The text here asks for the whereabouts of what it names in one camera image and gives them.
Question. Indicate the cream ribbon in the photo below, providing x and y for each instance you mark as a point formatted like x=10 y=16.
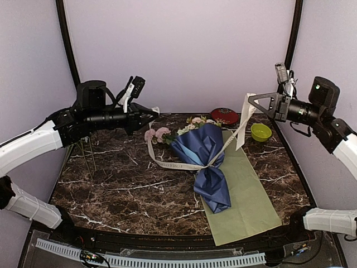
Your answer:
x=248 y=108

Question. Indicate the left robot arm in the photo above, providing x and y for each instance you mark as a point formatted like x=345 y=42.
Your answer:
x=96 y=108

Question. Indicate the white slotted cable duct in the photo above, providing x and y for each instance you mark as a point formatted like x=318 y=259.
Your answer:
x=91 y=259

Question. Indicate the left black frame post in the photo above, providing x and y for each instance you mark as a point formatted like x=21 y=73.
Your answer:
x=66 y=40

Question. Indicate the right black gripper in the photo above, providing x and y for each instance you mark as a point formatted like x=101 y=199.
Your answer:
x=279 y=105

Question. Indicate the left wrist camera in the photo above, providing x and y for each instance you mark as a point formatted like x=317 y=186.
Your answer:
x=130 y=92

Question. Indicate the pink rose stem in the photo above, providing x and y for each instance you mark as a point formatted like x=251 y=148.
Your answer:
x=162 y=135

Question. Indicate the cream rose stem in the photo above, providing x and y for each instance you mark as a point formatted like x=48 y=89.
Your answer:
x=197 y=122

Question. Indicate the remaining white rose stems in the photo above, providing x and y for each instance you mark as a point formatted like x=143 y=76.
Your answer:
x=87 y=153

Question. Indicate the lime green bowl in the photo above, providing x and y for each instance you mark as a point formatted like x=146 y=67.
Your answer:
x=260 y=132

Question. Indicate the yellow-green wrapping paper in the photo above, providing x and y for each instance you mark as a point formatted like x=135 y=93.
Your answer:
x=251 y=210

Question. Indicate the light blue wrapping paper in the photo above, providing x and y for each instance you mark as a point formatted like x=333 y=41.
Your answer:
x=203 y=146

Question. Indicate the red decorated round plate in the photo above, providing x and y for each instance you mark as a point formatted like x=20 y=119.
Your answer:
x=225 y=116

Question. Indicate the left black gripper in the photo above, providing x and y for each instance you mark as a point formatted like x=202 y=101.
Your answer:
x=134 y=121

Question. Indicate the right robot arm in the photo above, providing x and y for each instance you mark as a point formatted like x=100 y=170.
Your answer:
x=335 y=135

